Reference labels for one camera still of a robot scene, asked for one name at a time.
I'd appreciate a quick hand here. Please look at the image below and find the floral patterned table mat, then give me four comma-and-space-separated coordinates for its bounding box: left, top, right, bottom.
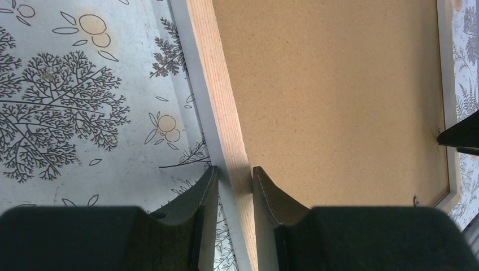
1, 1, 458, 270

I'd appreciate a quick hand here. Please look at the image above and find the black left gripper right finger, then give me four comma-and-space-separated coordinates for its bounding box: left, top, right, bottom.
252, 167, 478, 270

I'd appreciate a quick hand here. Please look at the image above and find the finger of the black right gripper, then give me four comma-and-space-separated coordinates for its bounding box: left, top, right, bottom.
437, 111, 478, 156

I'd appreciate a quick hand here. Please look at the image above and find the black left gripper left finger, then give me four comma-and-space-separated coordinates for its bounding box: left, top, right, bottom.
1, 166, 219, 270

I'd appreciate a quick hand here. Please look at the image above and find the light wooden picture frame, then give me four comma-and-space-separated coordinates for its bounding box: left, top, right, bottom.
171, 1, 443, 268

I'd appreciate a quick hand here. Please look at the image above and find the brown cardboard backing board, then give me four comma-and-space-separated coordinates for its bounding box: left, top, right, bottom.
213, 1, 450, 207

